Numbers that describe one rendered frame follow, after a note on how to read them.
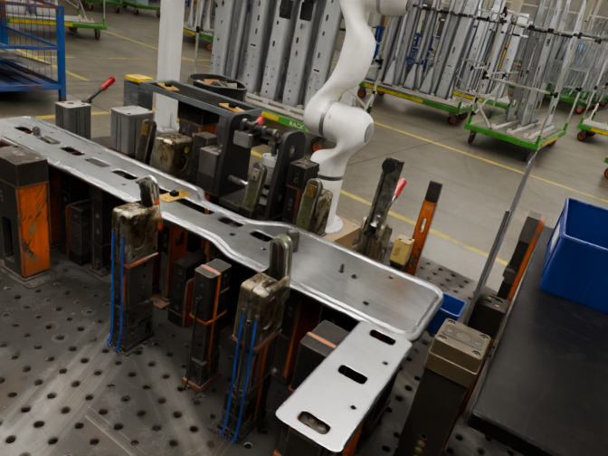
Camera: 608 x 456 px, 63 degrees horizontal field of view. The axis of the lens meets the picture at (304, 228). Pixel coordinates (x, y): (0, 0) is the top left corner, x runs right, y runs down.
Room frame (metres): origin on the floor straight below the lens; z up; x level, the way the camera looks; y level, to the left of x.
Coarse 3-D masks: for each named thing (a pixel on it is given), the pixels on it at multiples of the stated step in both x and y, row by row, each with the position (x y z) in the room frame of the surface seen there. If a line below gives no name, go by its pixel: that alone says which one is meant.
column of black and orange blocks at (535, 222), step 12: (528, 216) 0.90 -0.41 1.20; (540, 216) 0.91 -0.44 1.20; (528, 228) 0.90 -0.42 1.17; (540, 228) 0.89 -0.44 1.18; (528, 240) 0.89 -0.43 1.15; (516, 252) 0.90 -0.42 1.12; (528, 252) 0.89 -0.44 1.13; (516, 264) 0.90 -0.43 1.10; (504, 276) 0.90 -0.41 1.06; (516, 276) 0.89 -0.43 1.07; (504, 288) 0.90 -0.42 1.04; (516, 288) 0.89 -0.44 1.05; (480, 372) 0.89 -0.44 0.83; (468, 396) 0.89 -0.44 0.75
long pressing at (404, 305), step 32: (0, 128) 1.33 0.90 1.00; (32, 128) 1.38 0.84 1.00; (64, 160) 1.19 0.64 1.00; (128, 160) 1.28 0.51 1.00; (128, 192) 1.08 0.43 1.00; (192, 192) 1.15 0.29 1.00; (192, 224) 0.98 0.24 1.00; (224, 224) 1.01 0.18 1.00; (256, 224) 1.04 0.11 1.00; (288, 224) 1.07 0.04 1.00; (224, 256) 0.89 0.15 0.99; (256, 256) 0.89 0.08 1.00; (320, 256) 0.95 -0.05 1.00; (352, 256) 0.98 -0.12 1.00; (320, 288) 0.82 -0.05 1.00; (352, 288) 0.84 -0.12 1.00; (384, 288) 0.87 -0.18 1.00; (416, 288) 0.89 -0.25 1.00; (384, 320) 0.75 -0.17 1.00; (416, 320) 0.78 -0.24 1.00
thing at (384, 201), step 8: (392, 160) 1.02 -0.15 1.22; (400, 160) 1.04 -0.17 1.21; (384, 168) 1.01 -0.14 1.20; (392, 168) 1.01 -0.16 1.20; (400, 168) 1.03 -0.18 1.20; (384, 176) 1.04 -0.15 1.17; (392, 176) 1.04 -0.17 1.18; (384, 184) 1.04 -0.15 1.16; (392, 184) 1.03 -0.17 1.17; (376, 192) 1.03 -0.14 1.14; (384, 192) 1.04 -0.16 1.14; (392, 192) 1.02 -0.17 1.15; (376, 200) 1.03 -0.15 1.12; (384, 200) 1.03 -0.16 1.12; (376, 208) 1.03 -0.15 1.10; (384, 208) 1.02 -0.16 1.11; (368, 216) 1.03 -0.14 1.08; (384, 216) 1.01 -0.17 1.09; (368, 224) 1.02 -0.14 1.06; (376, 232) 1.01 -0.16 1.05
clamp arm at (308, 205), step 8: (312, 184) 1.12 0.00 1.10; (320, 184) 1.12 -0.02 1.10; (304, 192) 1.12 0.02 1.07; (312, 192) 1.11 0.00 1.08; (320, 192) 1.12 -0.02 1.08; (304, 200) 1.11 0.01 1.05; (312, 200) 1.11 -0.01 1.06; (304, 208) 1.11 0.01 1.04; (312, 208) 1.10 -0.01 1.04; (304, 216) 1.10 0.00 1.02; (312, 216) 1.10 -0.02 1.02; (296, 224) 1.10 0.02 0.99; (304, 224) 1.10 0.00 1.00
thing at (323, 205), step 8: (328, 192) 1.16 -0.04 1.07; (320, 200) 1.11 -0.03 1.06; (328, 200) 1.15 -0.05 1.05; (320, 208) 1.12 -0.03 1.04; (328, 208) 1.16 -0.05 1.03; (320, 216) 1.12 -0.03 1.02; (312, 224) 1.11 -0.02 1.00; (320, 224) 1.13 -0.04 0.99; (312, 232) 1.11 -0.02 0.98; (320, 232) 1.14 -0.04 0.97
